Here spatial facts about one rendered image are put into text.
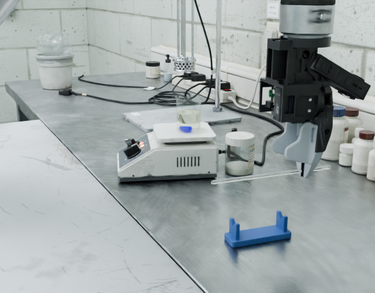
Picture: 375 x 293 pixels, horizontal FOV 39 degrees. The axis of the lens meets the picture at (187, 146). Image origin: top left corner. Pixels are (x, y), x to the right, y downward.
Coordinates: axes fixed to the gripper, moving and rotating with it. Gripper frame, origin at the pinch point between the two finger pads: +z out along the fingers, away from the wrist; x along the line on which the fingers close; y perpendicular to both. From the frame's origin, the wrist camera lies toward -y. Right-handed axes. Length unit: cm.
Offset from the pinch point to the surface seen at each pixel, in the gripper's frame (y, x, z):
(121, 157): 21.2, -36.7, 7.3
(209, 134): 4.8, -29.0, 1.6
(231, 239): 12.9, 0.8, 9.6
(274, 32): -34, -77, -14
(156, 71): -18, -145, 7
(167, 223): 19.6, -9.8, 10.6
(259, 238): 8.7, 1.7, 9.6
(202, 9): -30, -126, -18
